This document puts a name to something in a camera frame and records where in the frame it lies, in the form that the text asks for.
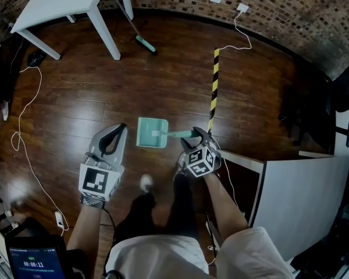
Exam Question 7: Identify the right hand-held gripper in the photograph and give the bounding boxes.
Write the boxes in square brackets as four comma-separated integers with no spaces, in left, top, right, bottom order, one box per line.
[179,126,222,179]

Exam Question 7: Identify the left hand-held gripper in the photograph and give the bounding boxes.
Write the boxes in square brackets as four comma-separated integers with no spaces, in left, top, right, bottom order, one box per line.
[78,123,128,209]

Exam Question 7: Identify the teal plastic dustpan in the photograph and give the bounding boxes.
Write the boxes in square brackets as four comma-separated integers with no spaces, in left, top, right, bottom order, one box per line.
[136,116,198,150]

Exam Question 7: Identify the person's left forearm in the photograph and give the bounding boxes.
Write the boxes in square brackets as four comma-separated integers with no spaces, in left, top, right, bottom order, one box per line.
[66,202,106,254]

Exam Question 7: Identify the person's right forearm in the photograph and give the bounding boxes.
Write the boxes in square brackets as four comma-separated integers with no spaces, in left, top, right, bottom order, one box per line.
[202,171,250,235]

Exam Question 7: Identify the dark wooden floor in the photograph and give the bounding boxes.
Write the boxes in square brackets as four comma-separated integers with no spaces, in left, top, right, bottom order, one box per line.
[0,9,335,279]

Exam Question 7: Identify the small black floor object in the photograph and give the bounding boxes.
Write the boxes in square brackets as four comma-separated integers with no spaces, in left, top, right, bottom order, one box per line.
[27,51,48,68]

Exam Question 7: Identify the person's right shoe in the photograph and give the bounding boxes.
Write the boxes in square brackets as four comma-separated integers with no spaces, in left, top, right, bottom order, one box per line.
[173,152,190,183]

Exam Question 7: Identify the person's left white shoe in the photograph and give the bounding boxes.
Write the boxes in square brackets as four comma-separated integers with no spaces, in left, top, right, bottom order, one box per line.
[140,174,154,195]

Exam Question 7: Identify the person's black trousers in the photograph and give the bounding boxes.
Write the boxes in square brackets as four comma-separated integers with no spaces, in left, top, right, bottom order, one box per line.
[113,173,206,245]

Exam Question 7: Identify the white power adapter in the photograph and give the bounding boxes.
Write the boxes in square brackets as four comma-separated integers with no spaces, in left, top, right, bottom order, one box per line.
[54,210,65,229]

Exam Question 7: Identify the teal broom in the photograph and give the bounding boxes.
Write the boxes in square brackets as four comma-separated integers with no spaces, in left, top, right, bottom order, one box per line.
[105,0,159,56]

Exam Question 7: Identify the white cabinet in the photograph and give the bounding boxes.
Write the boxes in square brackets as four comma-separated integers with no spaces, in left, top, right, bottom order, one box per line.
[219,149,349,262]

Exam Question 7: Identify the person's white shirt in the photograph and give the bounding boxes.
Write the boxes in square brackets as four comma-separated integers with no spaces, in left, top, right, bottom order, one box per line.
[104,226,295,279]

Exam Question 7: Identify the tablet with timer screen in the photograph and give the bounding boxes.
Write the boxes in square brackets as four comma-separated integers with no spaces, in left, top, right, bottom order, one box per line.
[3,236,68,279]

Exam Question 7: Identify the thin white gripper cable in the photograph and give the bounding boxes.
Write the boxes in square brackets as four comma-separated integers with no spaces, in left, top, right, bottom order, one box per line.
[220,155,240,209]

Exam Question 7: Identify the long white floor cable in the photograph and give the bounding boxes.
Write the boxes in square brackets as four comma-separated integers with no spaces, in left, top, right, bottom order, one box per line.
[10,65,70,233]

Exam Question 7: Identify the white cable at wall socket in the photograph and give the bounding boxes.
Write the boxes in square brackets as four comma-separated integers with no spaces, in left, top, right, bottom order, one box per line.
[218,9,253,52]

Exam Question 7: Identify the white desk with black handle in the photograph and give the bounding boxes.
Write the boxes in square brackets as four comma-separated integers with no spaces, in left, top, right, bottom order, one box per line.
[333,105,349,163]

